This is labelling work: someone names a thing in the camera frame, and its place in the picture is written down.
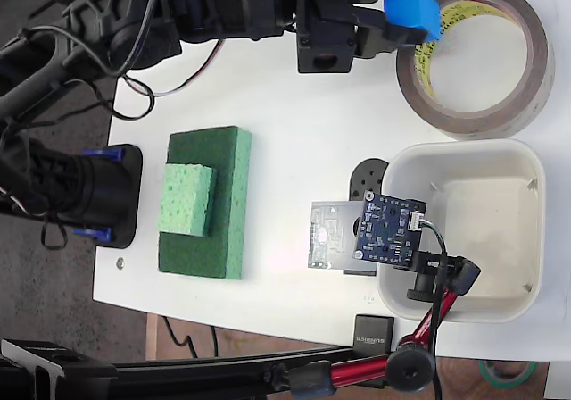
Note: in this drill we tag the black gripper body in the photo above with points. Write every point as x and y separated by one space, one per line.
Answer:
330 7

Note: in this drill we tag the blue cube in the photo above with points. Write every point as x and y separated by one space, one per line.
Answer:
410 11

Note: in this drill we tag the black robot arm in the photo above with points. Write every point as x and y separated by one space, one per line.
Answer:
134 11

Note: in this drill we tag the large brown tape roll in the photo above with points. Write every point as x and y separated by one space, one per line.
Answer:
542 83

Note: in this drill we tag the green tape roll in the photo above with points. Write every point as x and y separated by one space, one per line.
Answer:
486 373

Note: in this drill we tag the blue circuit board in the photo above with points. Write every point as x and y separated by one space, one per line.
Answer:
383 230

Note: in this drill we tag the grey bare circuit board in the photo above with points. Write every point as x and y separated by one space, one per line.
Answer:
328 239

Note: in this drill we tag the white plastic bin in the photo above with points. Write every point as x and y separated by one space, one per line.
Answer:
490 239

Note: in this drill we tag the small light green sponge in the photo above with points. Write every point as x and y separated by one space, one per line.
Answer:
187 199

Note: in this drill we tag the large dark green sponge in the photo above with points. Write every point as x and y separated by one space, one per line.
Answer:
201 257

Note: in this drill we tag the small black box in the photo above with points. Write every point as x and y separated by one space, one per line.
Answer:
374 328

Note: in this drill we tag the small metal nut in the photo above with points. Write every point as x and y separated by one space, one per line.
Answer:
120 263

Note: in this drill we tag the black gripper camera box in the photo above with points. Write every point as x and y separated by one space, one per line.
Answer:
325 60

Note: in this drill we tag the black board bracket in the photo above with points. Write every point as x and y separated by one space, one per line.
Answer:
368 177

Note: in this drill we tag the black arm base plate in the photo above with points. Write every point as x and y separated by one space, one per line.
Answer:
131 194

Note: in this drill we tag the black metal frame profile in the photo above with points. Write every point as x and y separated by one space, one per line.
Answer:
134 377

